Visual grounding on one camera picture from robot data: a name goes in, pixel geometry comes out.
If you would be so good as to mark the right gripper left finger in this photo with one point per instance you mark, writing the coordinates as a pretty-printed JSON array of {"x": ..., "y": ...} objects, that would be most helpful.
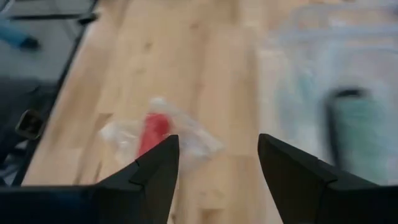
[{"x": 109, "y": 205}]

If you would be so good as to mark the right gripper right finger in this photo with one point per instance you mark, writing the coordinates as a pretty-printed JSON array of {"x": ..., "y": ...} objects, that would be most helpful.
[{"x": 326, "y": 205}]

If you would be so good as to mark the red elastic bandage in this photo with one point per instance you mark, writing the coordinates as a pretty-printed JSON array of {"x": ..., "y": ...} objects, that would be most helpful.
[{"x": 154, "y": 130}]

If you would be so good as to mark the clear zip bag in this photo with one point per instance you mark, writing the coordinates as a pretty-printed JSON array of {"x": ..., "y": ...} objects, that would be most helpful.
[{"x": 196, "y": 140}]

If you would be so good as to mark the green bandage roll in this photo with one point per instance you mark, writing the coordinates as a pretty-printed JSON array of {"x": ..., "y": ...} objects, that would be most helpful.
[{"x": 357, "y": 133}]

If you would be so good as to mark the clear plastic lidded container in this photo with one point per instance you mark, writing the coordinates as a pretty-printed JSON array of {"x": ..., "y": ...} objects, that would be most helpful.
[{"x": 295, "y": 93}]

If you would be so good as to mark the person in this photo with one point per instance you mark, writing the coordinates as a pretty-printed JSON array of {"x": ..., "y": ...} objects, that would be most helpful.
[{"x": 15, "y": 35}]

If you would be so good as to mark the black aluminium table frame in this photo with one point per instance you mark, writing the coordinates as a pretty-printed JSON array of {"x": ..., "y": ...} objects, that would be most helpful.
[{"x": 46, "y": 102}]

